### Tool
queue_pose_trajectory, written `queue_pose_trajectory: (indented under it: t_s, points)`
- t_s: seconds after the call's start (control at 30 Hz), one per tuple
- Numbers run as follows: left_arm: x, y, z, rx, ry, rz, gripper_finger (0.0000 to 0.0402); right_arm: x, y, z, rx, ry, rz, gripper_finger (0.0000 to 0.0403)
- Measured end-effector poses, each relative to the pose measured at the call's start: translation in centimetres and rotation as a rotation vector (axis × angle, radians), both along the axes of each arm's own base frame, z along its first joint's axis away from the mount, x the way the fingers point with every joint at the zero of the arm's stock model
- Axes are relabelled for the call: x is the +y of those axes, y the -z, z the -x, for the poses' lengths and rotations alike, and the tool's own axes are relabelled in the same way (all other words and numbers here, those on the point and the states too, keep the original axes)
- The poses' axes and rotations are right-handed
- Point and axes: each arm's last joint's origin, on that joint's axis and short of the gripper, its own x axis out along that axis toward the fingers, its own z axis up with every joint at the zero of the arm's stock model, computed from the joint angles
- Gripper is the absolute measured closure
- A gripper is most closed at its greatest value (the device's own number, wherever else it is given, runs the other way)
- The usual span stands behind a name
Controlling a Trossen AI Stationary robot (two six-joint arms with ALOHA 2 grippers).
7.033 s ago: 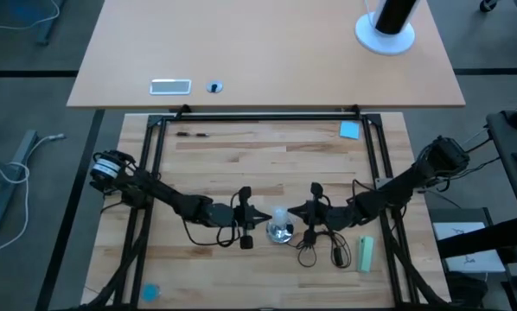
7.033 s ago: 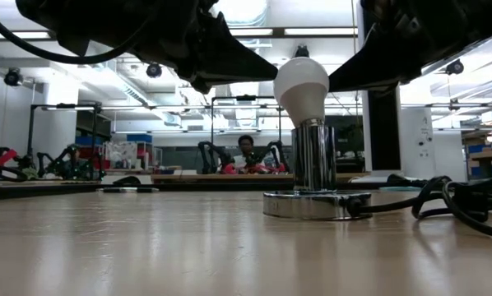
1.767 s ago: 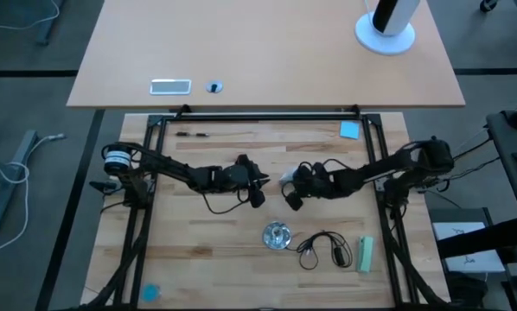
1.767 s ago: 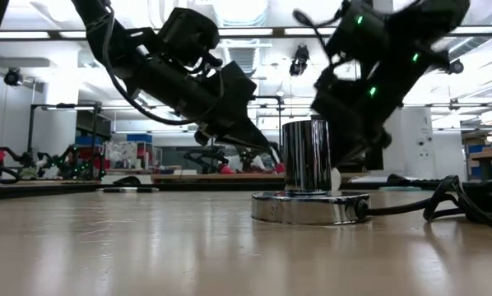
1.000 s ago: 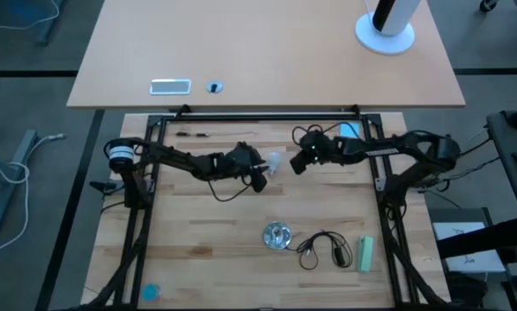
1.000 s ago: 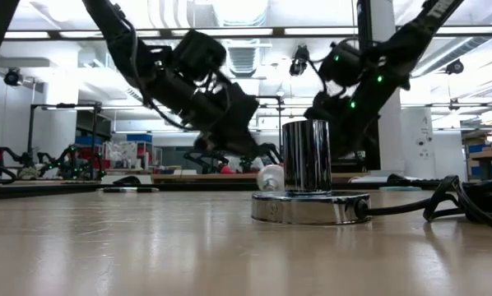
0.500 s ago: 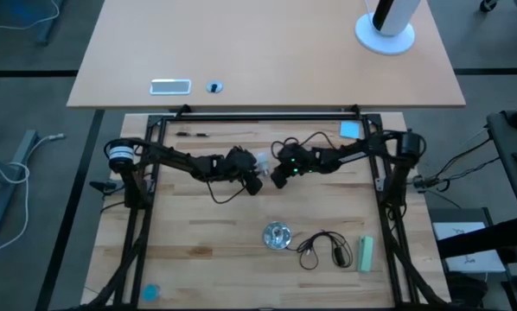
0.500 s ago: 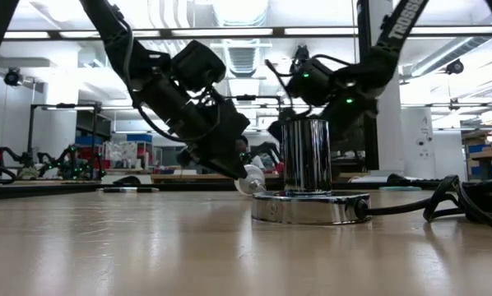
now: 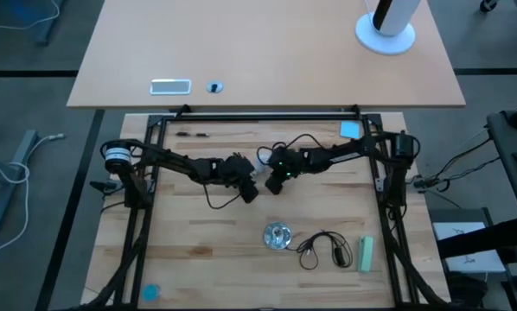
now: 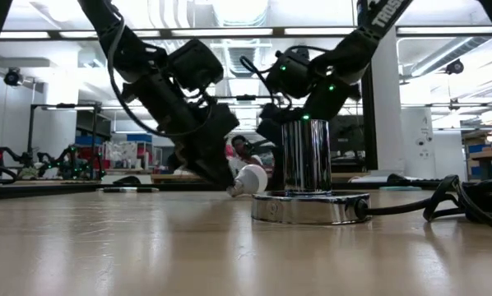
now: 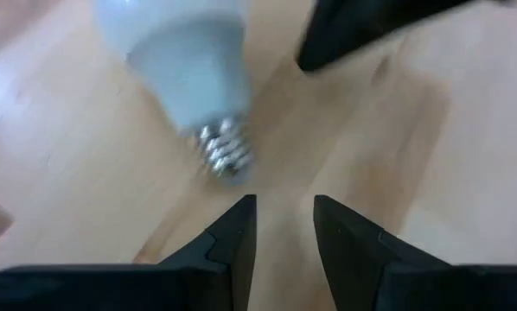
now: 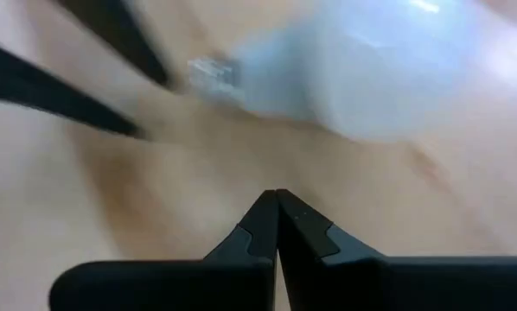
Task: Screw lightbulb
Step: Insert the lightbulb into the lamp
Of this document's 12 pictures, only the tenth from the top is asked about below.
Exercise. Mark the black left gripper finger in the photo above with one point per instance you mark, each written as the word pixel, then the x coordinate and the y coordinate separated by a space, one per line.
pixel 217 162
pixel 188 158

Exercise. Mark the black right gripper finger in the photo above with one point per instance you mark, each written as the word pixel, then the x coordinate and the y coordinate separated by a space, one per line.
pixel 277 164

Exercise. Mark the white light bulb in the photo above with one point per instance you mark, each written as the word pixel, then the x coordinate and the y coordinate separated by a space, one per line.
pixel 252 178

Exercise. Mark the chrome lamp base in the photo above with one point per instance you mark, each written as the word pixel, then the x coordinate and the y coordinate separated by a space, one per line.
pixel 305 156

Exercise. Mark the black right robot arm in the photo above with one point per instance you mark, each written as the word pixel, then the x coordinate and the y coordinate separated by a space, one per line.
pixel 353 49

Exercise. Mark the person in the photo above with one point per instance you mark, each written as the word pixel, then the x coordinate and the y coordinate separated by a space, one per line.
pixel 239 144

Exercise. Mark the dark display screen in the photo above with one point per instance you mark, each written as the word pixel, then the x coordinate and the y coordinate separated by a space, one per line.
pixel 346 140

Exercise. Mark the blue storage bin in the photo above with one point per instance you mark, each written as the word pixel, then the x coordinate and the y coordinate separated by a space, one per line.
pixel 139 138

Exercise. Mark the flat dark tablet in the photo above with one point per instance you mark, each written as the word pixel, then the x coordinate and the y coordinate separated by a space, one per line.
pixel 128 190

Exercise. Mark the overhead light bar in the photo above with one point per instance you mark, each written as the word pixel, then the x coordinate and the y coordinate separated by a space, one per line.
pixel 221 32

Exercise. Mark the wooden shelf with blue bins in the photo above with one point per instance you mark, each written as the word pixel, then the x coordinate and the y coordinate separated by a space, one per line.
pixel 486 154

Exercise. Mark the black vertical frame post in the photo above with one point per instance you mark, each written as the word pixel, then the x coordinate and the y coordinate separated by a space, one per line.
pixel 367 135

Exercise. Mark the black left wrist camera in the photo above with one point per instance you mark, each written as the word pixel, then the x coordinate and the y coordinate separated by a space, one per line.
pixel 194 63

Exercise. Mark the dark wall shelf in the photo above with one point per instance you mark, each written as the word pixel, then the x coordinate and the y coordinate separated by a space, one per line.
pixel 94 123

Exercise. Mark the black ceiling camera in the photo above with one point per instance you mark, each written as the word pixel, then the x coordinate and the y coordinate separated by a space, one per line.
pixel 455 66
pixel 13 77

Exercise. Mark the black table edge rail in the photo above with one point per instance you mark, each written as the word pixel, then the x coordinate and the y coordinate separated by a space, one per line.
pixel 32 191

